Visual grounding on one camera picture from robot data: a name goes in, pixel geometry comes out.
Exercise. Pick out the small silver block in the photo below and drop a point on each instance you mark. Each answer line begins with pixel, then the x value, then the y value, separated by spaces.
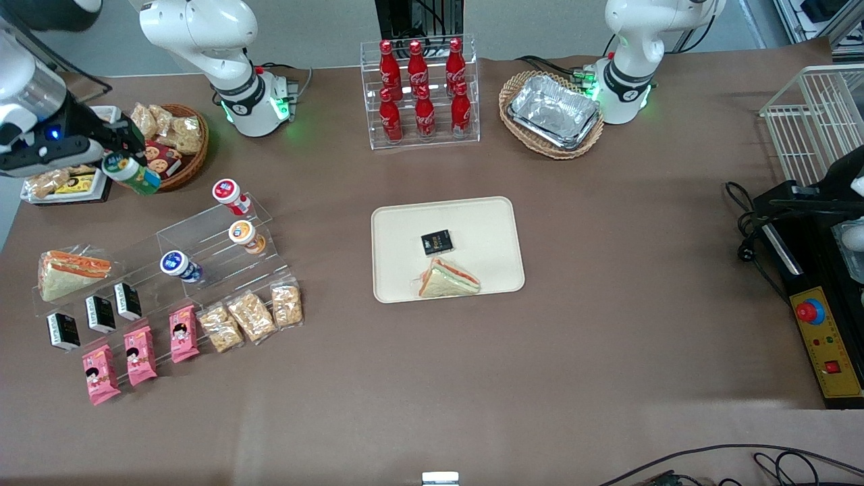
pixel 440 478

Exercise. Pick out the black machine yellow panel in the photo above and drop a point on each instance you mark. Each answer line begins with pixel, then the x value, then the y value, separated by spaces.
pixel 827 337

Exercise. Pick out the green gum bottle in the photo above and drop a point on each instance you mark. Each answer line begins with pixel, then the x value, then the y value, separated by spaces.
pixel 142 179

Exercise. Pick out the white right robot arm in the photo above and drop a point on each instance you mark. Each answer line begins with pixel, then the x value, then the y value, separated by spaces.
pixel 202 34

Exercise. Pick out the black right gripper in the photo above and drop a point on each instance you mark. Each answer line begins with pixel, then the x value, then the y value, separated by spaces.
pixel 86 128

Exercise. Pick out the small black box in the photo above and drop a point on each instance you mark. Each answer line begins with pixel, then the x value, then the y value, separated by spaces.
pixel 437 243
pixel 127 302
pixel 63 331
pixel 100 314

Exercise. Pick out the clear cracker snack bag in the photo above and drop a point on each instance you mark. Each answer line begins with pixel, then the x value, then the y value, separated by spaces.
pixel 185 135
pixel 162 116
pixel 144 120
pixel 46 182

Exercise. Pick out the clear peanut snack bag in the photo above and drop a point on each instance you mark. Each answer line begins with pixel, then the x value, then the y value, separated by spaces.
pixel 221 329
pixel 287 305
pixel 251 317

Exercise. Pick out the red cola bottle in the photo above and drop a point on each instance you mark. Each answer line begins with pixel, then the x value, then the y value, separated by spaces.
pixel 461 113
pixel 417 64
pixel 455 61
pixel 424 116
pixel 391 120
pixel 389 64

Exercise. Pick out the clear acrylic bottle rack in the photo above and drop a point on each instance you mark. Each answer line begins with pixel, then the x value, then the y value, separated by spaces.
pixel 364 101

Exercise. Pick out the red cookie box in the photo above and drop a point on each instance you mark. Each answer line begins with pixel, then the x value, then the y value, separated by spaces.
pixel 165 160

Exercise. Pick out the clear acrylic step display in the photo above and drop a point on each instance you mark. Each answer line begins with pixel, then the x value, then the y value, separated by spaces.
pixel 219 260

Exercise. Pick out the light wicker basket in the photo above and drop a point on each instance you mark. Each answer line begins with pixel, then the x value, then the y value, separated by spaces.
pixel 513 135

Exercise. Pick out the aluminium foil trays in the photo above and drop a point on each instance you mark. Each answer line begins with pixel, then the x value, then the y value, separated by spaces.
pixel 553 111

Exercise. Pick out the wrapped triangle sandwich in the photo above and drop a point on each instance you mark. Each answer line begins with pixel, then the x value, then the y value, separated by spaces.
pixel 445 280
pixel 71 273

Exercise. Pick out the dark wicker basket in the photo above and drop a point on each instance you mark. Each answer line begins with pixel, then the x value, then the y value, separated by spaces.
pixel 192 165

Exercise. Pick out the blue gum bottle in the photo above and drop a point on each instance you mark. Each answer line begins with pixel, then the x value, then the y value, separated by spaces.
pixel 179 265

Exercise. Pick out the aluminium frame shelving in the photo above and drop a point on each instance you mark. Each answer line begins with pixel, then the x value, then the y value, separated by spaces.
pixel 820 17

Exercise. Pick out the red gum bottle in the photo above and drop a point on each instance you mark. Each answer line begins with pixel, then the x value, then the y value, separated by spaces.
pixel 229 194

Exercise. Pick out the orange gum bottle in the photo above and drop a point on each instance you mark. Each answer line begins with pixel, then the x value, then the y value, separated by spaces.
pixel 246 236

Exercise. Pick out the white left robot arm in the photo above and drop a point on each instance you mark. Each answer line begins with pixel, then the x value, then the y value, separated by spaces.
pixel 641 61

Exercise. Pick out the pink snack pack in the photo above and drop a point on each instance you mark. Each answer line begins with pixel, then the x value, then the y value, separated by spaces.
pixel 100 374
pixel 140 356
pixel 183 334

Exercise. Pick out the white rectangular tray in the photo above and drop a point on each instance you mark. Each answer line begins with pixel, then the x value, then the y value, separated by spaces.
pixel 101 196

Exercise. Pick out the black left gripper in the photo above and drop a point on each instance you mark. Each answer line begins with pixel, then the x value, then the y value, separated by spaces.
pixel 839 177

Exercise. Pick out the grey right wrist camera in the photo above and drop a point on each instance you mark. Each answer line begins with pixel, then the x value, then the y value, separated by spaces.
pixel 40 158

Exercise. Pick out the yellow snack pack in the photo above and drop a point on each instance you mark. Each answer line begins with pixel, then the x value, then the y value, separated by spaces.
pixel 75 184

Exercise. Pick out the beige plastic tray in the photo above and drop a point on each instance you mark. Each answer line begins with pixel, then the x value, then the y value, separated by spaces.
pixel 472 229

